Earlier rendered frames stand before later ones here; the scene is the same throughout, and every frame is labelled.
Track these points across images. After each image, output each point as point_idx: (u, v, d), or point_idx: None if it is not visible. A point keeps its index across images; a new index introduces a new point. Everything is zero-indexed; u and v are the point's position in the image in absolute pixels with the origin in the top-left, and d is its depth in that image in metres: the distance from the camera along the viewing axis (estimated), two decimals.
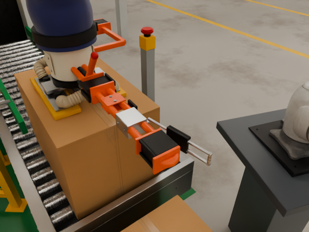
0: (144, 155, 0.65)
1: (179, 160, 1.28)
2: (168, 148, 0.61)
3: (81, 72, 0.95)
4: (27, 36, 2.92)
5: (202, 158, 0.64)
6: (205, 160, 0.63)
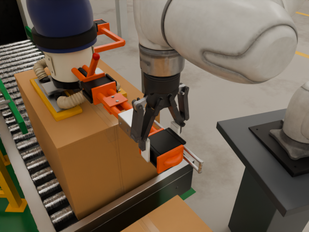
0: None
1: None
2: (172, 147, 0.62)
3: (82, 73, 0.96)
4: (27, 36, 2.92)
5: (194, 165, 0.62)
6: (197, 168, 0.62)
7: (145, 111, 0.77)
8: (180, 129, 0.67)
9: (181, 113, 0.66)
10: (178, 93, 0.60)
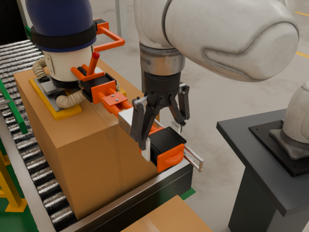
0: None
1: None
2: (172, 147, 0.62)
3: (81, 72, 0.95)
4: (27, 36, 2.92)
5: (195, 164, 0.62)
6: (197, 166, 0.62)
7: (145, 110, 0.77)
8: (180, 128, 0.67)
9: (182, 112, 0.66)
10: (179, 92, 0.60)
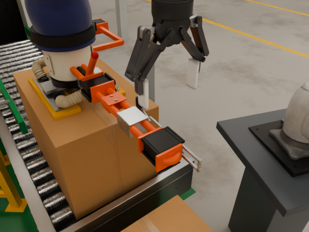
0: (146, 153, 0.66)
1: (179, 160, 1.28)
2: (170, 146, 0.62)
3: (80, 72, 0.96)
4: (27, 36, 2.92)
5: (193, 164, 0.62)
6: (195, 166, 0.62)
7: (143, 110, 0.77)
8: (198, 66, 0.60)
9: (199, 49, 0.59)
10: (191, 26, 0.53)
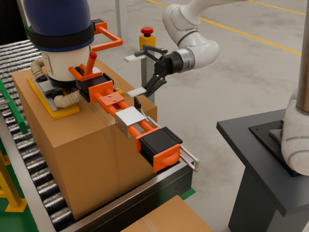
0: (144, 154, 0.66)
1: (179, 160, 1.28)
2: (168, 147, 0.62)
3: (79, 72, 0.96)
4: (27, 36, 2.92)
5: (191, 164, 0.63)
6: (193, 167, 0.62)
7: (141, 110, 0.77)
8: (137, 52, 0.90)
9: (148, 48, 0.90)
10: (161, 54, 0.96)
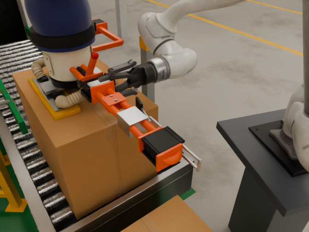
0: (146, 153, 0.66)
1: (179, 160, 1.28)
2: (171, 146, 0.62)
3: (80, 72, 0.96)
4: (27, 36, 2.92)
5: (193, 163, 0.63)
6: (195, 166, 0.62)
7: (143, 110, 0.78)
8: (102, 77, 0.87)
9: (113, 72, 0.87)
10: (131, 66, 0.91)
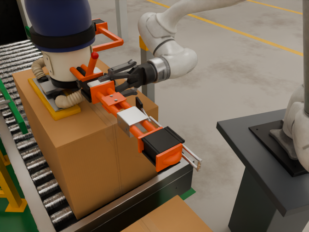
0: (146, 153, 0.66)
1: (179, 160, 1.28)
2: (171, 146, 0.62)
3: (80, 72, 0.96)
4: (27, 36, 2.92)
5: (193, 163, 0.63)
6: (195, 166, 0.62)
7: (143, 110, 0.78)
8: (102, 77, 0.87)
9: (113, 72, 0.87)
10: (131, 66, 0.91)
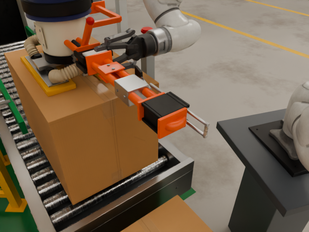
0: (147, 121, 0.60)
1: (179, 160, 1.28)
2: (174, 110, 0.56)
3: (75, 45, 0.89)
4: (27, 36, 2.92)
5: (199, 129, 0.57)
6: (202, 132, 0.56)
7: (143, 78, 0.71)
8: (98, 47, 0.80)
9: (111, 41, 0.80)
10: (129, 36, 0.85)
